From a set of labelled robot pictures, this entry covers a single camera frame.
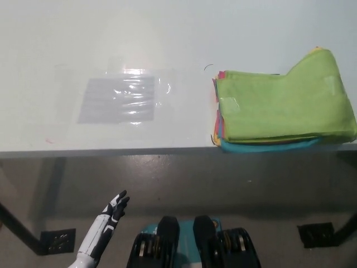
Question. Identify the white and black left hand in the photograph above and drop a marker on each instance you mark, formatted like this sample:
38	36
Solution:
108	220

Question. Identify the pink microfibre cloth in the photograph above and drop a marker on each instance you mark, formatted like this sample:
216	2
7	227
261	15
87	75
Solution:
216	97

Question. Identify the green microfibre cloth with tape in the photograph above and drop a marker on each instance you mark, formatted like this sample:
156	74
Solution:
279	106

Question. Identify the black floor foot plate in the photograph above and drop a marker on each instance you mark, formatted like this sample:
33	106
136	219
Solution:
316	234
57	241

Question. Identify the black table leg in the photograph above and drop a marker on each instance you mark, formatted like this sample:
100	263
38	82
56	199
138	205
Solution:
19	229

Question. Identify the clear plastic bag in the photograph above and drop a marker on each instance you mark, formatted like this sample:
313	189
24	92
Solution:
111	103

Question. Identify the clear plastic film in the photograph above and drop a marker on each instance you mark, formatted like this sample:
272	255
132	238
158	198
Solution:
163	83

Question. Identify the thin black thread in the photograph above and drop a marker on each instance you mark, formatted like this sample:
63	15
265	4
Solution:
207	65

